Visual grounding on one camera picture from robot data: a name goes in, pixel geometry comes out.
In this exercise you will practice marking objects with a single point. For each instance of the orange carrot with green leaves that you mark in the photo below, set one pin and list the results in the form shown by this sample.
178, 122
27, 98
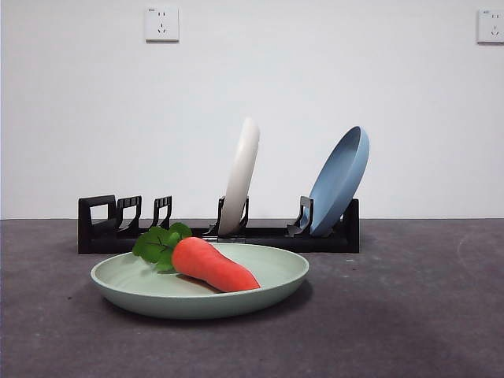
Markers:
212, 264

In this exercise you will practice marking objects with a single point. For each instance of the green plate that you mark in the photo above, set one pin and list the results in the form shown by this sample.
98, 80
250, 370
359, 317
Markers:
165, 299

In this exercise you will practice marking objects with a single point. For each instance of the white plate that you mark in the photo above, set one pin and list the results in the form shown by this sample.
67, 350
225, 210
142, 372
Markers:
242, 177

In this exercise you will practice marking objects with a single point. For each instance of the blue plate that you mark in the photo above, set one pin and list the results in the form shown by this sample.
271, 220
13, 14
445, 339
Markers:
338, 185

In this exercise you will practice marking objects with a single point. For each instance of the black plate rack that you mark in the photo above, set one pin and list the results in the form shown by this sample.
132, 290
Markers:
98, 242

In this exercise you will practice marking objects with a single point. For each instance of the white wall socket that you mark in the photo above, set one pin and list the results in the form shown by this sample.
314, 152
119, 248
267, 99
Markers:
162, 23
492, 25

